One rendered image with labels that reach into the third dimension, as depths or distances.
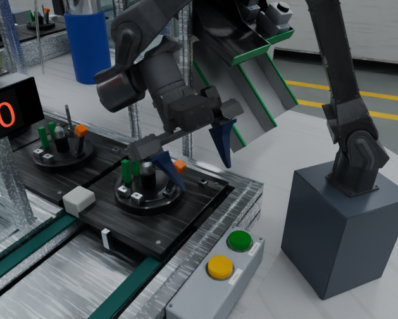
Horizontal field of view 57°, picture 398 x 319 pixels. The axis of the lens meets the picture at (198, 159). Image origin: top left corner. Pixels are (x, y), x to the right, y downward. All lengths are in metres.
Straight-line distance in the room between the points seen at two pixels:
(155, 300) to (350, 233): 0.32
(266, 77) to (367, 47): 3.49
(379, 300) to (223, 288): 0.31
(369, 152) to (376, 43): 3.93
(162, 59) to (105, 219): 0.32
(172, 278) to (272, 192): 0.42
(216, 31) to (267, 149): 0.42
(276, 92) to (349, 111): 0.51
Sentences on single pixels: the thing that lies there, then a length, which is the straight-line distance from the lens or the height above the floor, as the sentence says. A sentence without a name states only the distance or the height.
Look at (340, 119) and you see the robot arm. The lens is 0.58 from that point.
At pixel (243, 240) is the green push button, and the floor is 0.97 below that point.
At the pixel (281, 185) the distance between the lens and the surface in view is 0.98.
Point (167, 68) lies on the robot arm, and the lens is 0.55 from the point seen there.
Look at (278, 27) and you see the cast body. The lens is 0.94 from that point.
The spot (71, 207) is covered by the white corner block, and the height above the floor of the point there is 0.97.
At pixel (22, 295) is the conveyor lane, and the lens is 0.71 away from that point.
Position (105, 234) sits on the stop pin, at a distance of 0.69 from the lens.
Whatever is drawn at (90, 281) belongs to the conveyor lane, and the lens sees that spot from 0.69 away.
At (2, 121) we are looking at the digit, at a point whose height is 1.19.
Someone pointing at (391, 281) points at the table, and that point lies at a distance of 0.82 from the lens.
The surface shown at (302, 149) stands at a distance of 1.15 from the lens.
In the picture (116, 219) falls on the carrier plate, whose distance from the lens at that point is 0.71.
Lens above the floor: 1.44
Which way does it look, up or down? 33 degrees down
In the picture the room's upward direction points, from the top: straight up
